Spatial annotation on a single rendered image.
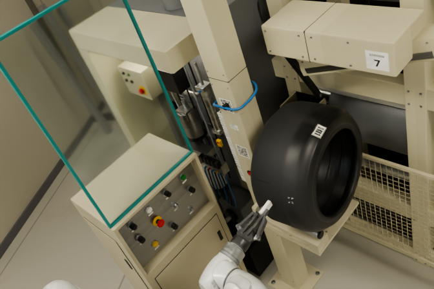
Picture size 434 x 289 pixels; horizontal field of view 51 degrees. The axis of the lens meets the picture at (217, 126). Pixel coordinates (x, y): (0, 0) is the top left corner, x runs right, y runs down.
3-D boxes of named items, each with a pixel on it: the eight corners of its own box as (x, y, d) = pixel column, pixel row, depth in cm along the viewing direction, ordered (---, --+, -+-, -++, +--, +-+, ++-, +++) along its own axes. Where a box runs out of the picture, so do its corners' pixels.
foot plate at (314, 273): (267, 284, 301) (267, 282, 300) (290, 255, 314) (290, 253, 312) (300, 305, 283) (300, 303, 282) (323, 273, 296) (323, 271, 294)
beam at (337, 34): (267, 55, 206) (259, 26, 197) (298, 27, 218) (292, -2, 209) (396, 79, 166) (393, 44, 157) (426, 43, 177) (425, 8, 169)
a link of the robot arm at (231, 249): (216, 248, 179) (225, 236, 182) (224, 259, 185) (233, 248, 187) (232, 259, 173) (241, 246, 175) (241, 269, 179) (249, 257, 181)
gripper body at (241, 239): (241, 247, 176) (255, 228, 180) (226, 238, 182) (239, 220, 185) (248, 257, 181) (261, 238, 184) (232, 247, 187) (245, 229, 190)
